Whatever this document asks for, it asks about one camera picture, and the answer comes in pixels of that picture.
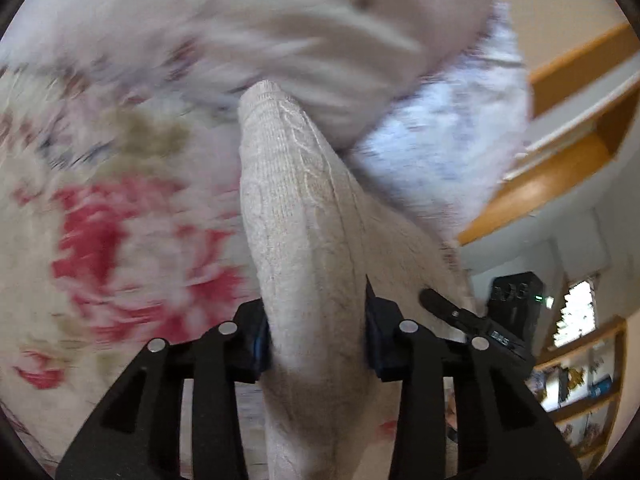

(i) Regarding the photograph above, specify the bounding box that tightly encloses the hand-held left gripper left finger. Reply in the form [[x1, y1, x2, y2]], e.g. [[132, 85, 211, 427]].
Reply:
[[55, 298, 273, 480]]

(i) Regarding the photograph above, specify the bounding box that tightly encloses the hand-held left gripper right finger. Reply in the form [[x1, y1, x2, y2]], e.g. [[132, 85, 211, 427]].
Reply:
[[364, 275, 583, 480]]

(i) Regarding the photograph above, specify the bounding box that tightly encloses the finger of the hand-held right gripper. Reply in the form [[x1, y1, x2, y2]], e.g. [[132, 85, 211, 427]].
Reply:
[[419, 288, 489, 339]]

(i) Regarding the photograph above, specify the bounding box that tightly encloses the beige cable-knit sweater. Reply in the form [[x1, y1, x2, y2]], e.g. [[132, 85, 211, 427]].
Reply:
[[237, 80, 477, 480]]

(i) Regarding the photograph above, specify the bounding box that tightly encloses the wooden bookshelf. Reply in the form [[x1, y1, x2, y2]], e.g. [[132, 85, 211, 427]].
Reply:
[[527, 315, 630, 467]]

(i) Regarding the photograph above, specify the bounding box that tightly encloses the wooden headboard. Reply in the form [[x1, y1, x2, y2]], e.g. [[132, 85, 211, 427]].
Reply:
[[457, 22, 640, 247]]

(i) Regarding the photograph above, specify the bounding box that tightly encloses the pale blue floral pillow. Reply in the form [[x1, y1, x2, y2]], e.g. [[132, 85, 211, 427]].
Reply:
[[345, 2, 532, 248]]

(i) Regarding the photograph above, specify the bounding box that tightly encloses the floral bedspread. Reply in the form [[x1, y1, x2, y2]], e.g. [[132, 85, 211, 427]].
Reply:
[[0, 55, 273, 476]]

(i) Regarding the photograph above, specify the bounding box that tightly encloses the white floral pillow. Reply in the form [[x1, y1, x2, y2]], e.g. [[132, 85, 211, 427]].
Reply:
[[45, 0, 503, 153]]

